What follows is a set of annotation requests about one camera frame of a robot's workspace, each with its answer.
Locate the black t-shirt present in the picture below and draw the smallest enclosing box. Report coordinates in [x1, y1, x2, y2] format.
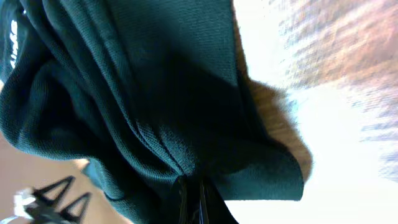
[1, 0, 303, 223]

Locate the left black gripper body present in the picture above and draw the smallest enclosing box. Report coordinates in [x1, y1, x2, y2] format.
[1, 188, 75, 224]

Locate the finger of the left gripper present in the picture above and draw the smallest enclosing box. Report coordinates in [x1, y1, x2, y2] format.
[60, 192, 91, 223]
[33, 175, 75, 207]

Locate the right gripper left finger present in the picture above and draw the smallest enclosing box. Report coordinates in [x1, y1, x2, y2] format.
[177, 176, 190, 224]

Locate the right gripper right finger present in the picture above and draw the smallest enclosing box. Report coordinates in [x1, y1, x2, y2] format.
[199, 179, 223, 224]

